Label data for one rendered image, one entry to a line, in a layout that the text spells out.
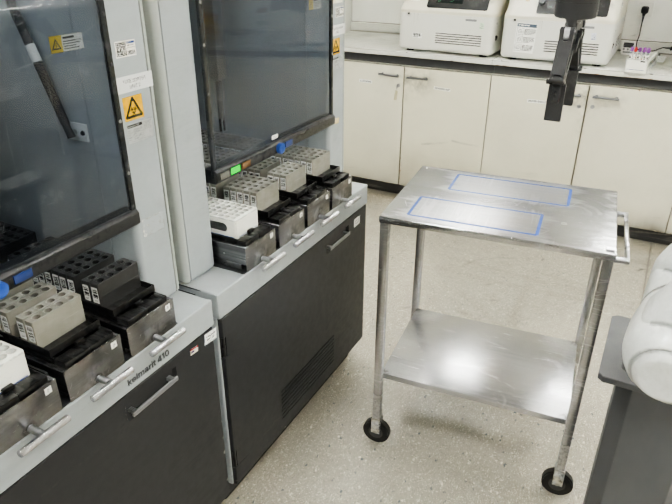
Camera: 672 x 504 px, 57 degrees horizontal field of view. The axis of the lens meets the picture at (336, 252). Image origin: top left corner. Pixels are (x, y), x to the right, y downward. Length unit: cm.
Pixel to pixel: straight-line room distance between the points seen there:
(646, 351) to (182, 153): 101
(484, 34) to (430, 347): 201
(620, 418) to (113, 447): 107
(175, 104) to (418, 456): 133
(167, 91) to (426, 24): 250
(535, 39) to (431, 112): 70
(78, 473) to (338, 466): 96
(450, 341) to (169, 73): 127
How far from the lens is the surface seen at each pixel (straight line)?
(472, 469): 211
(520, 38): 358
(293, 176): 184
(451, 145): 379
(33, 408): 121
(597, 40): 353
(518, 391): 198
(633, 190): 367
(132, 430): 142
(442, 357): 207
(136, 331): 132
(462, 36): 365
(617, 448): 155
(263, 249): 162
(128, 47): 131
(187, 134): 145
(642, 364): 115
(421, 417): 226
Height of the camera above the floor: 150
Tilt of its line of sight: 27 degrees down
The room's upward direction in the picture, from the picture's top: straight up
